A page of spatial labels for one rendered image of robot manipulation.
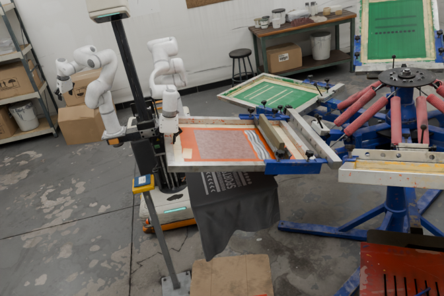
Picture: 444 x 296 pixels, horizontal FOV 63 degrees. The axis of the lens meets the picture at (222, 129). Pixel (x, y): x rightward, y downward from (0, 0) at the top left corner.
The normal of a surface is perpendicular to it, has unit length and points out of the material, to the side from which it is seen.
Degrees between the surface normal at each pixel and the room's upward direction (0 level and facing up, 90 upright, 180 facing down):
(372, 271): 0
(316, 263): 0
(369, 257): 0
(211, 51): 90
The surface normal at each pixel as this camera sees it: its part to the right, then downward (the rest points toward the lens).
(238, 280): -0.16, -0.87
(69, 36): 0.18, 0.43
